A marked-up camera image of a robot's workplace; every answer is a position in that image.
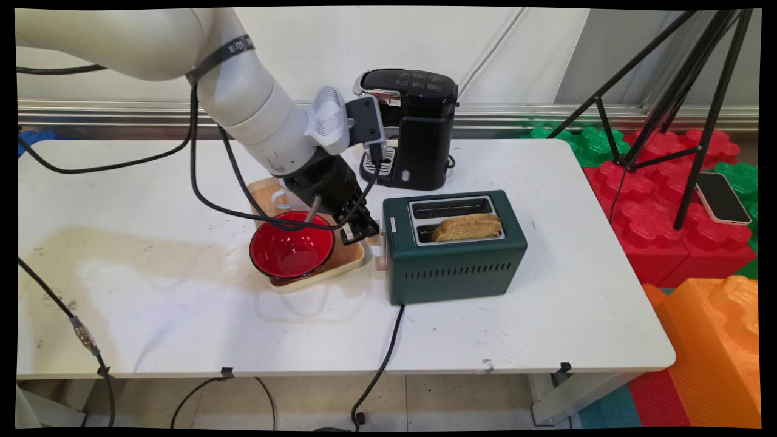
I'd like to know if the black tripod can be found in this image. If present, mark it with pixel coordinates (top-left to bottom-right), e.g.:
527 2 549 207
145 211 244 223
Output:
545 8 755 231

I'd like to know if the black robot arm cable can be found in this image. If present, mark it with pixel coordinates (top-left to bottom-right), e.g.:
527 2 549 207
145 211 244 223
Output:
17 63 198 175

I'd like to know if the teal foam floor mat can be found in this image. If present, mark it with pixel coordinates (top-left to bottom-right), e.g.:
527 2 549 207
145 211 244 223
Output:
574 384 644 429

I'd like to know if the white table leg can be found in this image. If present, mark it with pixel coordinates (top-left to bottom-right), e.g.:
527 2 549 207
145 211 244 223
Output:
527 370 641 427

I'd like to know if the blue foam building block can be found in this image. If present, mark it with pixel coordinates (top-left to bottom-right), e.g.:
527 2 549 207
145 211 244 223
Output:
17 129 59 158

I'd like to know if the smartphone with pale case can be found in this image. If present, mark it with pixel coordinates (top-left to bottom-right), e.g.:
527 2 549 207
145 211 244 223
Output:
693 172 753 226

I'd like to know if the black strap with lettering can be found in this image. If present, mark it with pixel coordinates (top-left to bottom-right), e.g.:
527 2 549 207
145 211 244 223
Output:
185 35 256 86

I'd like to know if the dark green two-slot toaster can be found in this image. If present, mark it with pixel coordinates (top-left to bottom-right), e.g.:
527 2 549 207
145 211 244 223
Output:
375 189 529 306

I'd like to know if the black toaster power cable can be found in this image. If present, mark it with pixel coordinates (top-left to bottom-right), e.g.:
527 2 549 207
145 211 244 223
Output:
350 303 406 429

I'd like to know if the black coffee machine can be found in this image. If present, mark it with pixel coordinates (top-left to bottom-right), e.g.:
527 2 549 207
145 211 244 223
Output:
353 68 460 191

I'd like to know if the wooden tray with white rim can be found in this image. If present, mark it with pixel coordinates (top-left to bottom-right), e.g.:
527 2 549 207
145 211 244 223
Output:
245 176 373 296

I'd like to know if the red bowl with black rim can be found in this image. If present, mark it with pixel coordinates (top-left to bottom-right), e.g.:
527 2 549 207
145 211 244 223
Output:
249 210 336 280

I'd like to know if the thin black cable loop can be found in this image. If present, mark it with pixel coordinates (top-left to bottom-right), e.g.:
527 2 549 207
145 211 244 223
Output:
170 376 279 430

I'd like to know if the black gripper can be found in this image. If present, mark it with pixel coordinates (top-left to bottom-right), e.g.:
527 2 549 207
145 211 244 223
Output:
281 152 382 247

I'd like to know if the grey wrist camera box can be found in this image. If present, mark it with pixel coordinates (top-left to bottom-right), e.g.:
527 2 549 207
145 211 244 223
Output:
345 95 387 163

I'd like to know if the red foam floor mat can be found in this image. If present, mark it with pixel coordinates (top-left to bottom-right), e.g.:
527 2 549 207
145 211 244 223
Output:
626 368 693 429

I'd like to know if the orange foam building block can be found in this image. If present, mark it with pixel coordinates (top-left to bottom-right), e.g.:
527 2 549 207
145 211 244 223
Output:
642 275 763 429

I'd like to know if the red foam building block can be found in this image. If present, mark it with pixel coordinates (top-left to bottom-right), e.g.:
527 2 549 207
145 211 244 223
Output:
582 126 759 290

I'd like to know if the toasted bread slice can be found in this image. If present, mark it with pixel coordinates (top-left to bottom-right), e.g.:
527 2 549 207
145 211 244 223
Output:
431 212 504 243

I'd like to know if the black cable with metal connector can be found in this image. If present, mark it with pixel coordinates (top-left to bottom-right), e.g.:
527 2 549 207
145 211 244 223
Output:
17 257 117 428

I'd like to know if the green foam building block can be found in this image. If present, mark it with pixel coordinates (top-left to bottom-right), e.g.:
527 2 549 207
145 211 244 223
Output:
518 124 633 169
713 160 761 256

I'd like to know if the white mug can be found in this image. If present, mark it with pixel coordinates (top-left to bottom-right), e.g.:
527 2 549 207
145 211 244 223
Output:
270 187 306 214

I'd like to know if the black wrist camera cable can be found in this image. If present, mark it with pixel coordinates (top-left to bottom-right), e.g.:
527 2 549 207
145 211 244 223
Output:
188 82 384 232

